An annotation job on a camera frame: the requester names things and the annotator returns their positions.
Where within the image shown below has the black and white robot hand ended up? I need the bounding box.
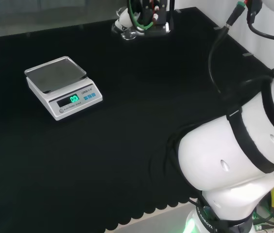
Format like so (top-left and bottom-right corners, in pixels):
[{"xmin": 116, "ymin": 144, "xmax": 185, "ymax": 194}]
[{"xmin": 114, "ymin": 0, "xmax": 175, "ymax": 31}]

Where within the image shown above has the clear glass beaker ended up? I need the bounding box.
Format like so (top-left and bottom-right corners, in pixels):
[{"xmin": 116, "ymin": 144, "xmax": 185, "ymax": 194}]
[{"xmin": 120, "ymin": 30, "xmax": 137, "ymax": 41}]

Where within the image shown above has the white electronic balance steel pan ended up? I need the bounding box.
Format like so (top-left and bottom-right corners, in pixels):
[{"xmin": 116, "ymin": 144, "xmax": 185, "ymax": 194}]
[{"xmin": 24, "ymin": 55, "xmax": 103, "ymax": 121}]

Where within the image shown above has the black bench cloth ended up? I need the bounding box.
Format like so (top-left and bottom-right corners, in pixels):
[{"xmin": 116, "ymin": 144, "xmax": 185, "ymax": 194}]
[{"xmin": 0, "ymin": 6, "xmax": 274, "ymax": 233}]

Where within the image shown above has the thick black cable green plug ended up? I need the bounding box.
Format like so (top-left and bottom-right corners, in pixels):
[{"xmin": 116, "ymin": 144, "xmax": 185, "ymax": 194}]
[{"xmin": 208, "ymin": 1, "xmax": 247, "ymax": 95}]

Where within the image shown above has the thin black cable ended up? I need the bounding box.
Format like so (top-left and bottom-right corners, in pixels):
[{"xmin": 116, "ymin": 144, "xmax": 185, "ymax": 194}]
[{"xmin": 247, "ymin": 6, "xmax": 274, "ymax": 42}]

